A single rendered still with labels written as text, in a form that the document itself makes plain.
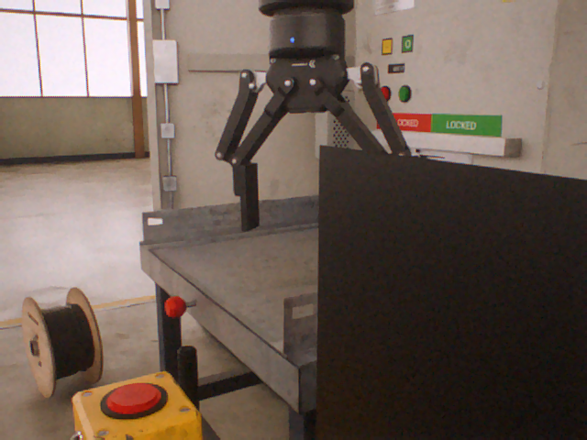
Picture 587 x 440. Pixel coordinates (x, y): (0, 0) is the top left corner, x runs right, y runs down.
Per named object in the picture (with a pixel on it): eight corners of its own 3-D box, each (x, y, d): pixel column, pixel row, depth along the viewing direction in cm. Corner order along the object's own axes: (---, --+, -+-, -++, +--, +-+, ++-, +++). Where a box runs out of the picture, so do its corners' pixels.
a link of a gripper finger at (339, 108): (316, 85, 55) (326, 75, 55) (388, 169, 54) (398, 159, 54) (302, 83, 51) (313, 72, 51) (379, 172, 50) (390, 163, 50)
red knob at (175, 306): (171, 322, 81) (170, 302, 80) (163, 314, 84) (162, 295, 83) (199, 316, 83) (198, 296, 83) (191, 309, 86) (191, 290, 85)
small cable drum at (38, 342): (24, 376, 228) (13, 286, 219) (75, 360, 241) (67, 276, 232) (53, 416, 198) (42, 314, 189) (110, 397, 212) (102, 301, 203)
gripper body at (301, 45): (359, 17, 54) (359, 112, 56) (281, 24, 57) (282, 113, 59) (337, 5, 47) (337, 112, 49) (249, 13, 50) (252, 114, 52)
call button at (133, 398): (115, 434, 39) (113, 413, 38) (103, 407, 42) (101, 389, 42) (169, 418, 41) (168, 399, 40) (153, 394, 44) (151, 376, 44)
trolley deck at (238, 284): (299, 415, 59) (299, 365, 57) (140, 269, 111) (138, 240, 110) (635, 302, 92) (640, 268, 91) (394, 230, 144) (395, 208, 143)
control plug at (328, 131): (326, 160, 114) (327, 74, 110) (314, 159, 118) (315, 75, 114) (356, 159, 118) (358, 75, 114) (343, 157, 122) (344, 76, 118)
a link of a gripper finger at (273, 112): (297, 83, 52) (286, 74, 52) (232, 170, 56) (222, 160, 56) (311, 85, 55) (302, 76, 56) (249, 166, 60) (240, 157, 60)
